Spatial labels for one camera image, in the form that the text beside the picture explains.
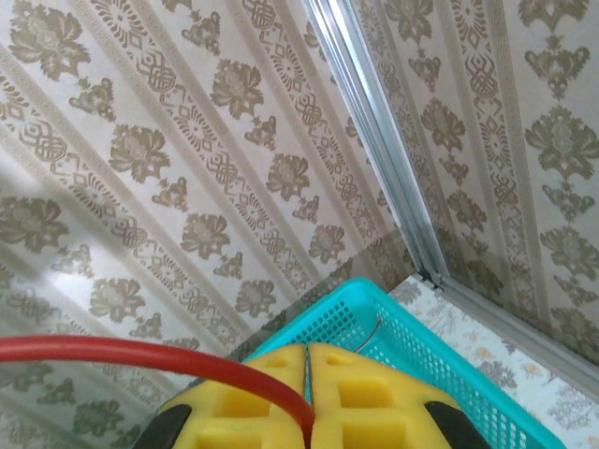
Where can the teal plastic basket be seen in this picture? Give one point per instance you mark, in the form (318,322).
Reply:
(421,355)

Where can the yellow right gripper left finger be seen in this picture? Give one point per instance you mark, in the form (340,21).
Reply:
(234,421)

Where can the floral table mat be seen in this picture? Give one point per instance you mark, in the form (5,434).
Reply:
(524,383)

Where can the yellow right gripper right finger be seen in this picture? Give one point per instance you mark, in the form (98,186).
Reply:
(374,421)

